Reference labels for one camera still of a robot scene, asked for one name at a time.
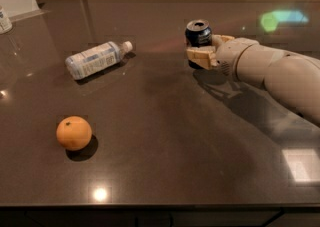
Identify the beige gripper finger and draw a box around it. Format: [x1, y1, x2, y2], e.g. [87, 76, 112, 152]
[211, 35, 234, 48]
[186, 46, 218, 70]

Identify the orange fruit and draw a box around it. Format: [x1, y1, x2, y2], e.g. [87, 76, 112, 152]
[56, 116, 92, 151]

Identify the blue pepsi can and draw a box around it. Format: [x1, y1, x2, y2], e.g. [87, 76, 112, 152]
[184, 19, 214, 70]

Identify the white container at left edge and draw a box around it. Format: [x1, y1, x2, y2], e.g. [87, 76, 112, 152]
[0, 6, 13, 34]

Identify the clear plastic water bottle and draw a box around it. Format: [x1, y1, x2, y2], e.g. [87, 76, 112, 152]
[65, 41, 133, 80]

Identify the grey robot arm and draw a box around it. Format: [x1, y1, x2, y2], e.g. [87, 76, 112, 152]
[186, 35, 320, 126]

